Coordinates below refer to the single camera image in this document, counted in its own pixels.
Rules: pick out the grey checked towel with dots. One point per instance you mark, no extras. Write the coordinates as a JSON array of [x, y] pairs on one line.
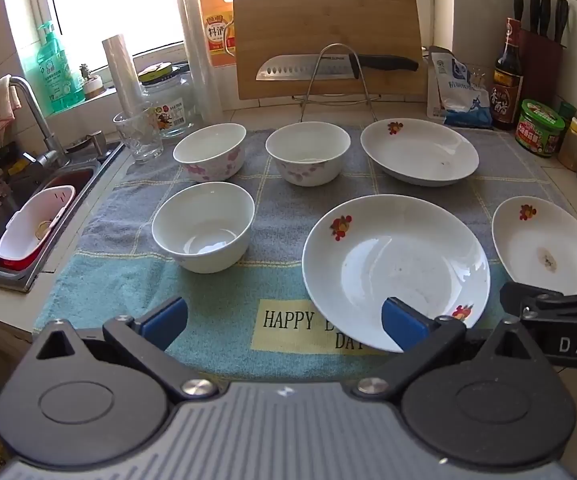
[[288, 210]]

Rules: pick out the metal faucet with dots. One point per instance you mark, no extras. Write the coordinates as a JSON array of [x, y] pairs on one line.
[[43, 130]]

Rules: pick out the glass jar with label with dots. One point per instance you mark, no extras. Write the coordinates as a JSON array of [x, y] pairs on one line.
[[168, 105]]

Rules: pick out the clear glass cup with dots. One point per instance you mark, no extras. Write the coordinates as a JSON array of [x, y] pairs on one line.
[[138, 135]]

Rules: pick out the small green jar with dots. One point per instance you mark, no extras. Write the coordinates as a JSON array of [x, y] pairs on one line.
[[566, 110]]

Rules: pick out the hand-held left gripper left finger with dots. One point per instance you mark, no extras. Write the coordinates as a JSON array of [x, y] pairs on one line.
[[163, 321]]

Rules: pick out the white and blue salt bag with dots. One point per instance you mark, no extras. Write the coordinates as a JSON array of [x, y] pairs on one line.
[[456, 90]]

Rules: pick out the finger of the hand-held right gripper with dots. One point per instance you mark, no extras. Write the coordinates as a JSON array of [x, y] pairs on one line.
[[513, 294]]

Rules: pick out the short plastic wrap roll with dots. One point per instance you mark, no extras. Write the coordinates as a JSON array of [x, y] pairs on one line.
[[121, 70]]

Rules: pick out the orange liquid bottle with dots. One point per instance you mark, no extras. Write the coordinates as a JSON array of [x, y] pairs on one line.
[[216, 25]]

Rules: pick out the steel sink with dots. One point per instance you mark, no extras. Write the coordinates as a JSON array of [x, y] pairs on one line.
[[28, 180]]

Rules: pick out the white and pink drain basket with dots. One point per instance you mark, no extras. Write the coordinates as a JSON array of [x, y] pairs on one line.
[[23, 230]]

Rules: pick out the stained white fruit-print plate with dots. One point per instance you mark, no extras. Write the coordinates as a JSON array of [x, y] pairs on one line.
[[538, 240]]

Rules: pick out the tall plastic wrap roll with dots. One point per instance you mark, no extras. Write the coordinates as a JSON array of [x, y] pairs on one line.
[[198, 60]]

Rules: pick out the yellow-lidded jar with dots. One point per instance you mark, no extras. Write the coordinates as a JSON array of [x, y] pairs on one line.
[[574, 147]]

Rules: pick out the small potted plant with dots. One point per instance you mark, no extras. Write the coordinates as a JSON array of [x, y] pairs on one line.
[[91, 87]]

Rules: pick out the green lidded tub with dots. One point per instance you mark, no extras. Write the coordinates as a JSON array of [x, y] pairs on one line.
[[538, 130]]

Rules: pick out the plain white bowl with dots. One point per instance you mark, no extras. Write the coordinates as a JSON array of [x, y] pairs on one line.
[[202, 230]]

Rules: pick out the white floral bowl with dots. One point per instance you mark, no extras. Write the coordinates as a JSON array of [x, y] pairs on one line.
[[209, 152], [308, 152]]

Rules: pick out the green dish soap bottle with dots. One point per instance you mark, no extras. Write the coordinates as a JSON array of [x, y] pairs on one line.
[[61, 75]]

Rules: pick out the bamboo cutting board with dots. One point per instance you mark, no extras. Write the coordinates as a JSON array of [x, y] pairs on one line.
[[328, 20]]

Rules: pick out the dark vinegar bottle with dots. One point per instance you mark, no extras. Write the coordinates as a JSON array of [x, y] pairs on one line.
[[507, 90]]

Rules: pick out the dark red knife block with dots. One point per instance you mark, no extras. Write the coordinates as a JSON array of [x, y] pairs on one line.
[[538, 65]]

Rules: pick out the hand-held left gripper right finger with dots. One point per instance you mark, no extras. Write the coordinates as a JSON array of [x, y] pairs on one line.
[[403, 326]]

